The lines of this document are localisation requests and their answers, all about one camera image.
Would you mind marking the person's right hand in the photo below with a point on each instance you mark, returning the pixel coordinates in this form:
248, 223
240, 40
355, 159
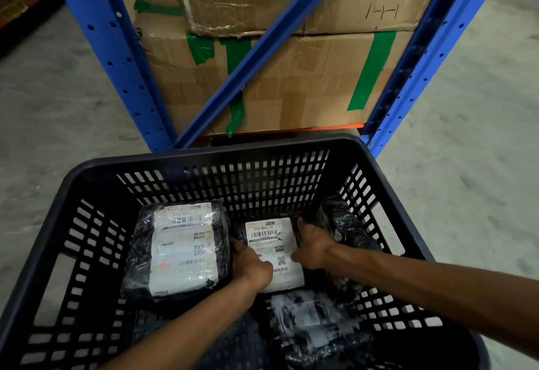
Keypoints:
313, 247

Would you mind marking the person's left hand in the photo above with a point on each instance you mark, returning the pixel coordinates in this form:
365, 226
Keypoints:
251, 268

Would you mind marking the person's right thumb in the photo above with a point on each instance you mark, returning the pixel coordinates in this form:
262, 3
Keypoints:
301, 227

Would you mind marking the person's left thumb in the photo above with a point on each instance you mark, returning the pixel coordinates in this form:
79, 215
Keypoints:
241, 245

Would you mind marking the small black labelled parcel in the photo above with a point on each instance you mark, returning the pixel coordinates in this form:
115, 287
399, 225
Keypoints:
273, 251

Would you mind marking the person's right forearm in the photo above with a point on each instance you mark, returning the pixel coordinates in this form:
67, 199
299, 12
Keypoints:
433, 289

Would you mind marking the person's left forearm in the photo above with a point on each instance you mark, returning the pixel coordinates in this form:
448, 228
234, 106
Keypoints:
185, 327

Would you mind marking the black plastic basket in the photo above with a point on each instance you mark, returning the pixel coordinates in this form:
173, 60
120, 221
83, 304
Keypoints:
236, 230

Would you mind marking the black wrapped parcel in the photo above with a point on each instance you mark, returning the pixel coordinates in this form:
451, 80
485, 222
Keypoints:
347, 226

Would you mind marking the large black labelled parcel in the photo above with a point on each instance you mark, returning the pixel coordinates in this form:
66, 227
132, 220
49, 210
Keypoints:
179, 249

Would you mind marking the black parcel with creased label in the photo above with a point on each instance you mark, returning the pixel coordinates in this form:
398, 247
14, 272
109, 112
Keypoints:
313, 327

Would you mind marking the cardboard box with green tape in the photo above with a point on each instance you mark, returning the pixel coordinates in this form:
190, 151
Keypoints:
294, 83

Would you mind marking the blue metal rack frame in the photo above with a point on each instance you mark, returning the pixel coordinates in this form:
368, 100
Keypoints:
139, 66

